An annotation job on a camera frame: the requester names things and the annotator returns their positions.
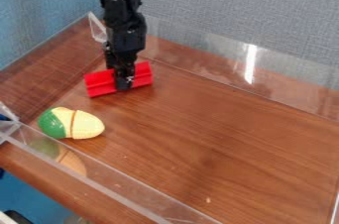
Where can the green and yellow toy corn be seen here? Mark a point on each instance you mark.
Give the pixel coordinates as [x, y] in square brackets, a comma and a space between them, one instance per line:
[64, 123]

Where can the clear acrylic corner bracket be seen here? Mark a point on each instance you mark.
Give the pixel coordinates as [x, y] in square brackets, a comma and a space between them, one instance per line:
[98, 29]

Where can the clear acrylic left bracket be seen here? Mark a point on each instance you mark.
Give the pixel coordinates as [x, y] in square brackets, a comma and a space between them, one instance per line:
[11, 126]

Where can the clear acrylic front panel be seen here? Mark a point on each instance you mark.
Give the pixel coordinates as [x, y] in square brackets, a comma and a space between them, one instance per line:
[122, 188]

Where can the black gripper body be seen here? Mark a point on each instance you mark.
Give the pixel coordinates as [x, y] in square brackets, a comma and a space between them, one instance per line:
[126, 34]

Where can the red rectangular block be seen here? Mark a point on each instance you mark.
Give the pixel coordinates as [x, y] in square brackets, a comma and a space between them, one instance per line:
[100, 82]

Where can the clear acrylic back panel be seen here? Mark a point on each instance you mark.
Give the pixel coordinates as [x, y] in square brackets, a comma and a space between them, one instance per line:
[287, 79]

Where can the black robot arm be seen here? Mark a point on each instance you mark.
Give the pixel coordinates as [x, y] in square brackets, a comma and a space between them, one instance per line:
[123, 8]

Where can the clear acrylic panel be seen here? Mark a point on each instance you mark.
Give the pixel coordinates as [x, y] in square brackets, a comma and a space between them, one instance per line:
[122, 188]
[287, 79]

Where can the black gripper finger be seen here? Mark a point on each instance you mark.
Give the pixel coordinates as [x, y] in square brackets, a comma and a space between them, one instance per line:
[122, 63]

